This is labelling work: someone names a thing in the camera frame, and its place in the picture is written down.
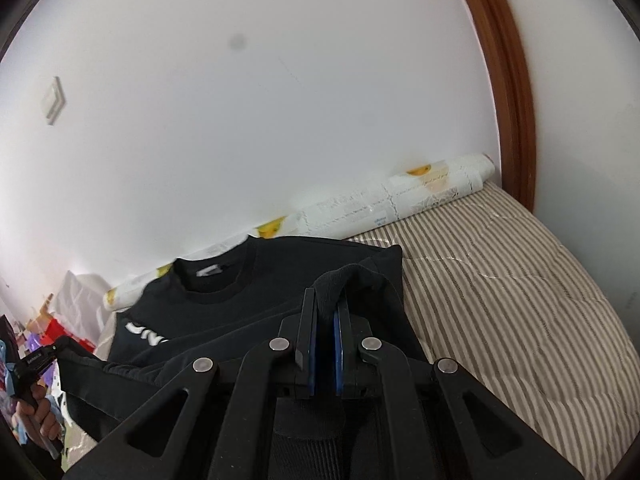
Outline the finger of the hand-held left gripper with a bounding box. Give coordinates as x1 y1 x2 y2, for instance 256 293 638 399
47 336 73 361

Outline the red paper bag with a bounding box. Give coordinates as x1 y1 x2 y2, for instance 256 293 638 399
42 320 96 355

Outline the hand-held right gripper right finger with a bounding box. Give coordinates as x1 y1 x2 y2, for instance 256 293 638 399
332 305 586 480

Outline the brown wooden door frame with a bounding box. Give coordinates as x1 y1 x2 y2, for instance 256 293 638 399
445 0 538 213

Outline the white Miniso plastic bag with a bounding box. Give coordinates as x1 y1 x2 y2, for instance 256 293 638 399
50 270 131 351

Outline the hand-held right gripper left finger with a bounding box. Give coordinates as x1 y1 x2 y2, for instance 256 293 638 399
62 287 317 480

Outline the white light switch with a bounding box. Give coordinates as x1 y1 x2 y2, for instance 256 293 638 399
40 76 67 126

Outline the black sweatshirt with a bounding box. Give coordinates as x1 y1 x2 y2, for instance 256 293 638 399
52 234 436 480

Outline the person's left hand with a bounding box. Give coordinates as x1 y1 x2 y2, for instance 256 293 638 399
17 382 63 448

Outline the white printed wallpaper roll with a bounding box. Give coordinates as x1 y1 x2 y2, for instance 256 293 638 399
102 152 496 313

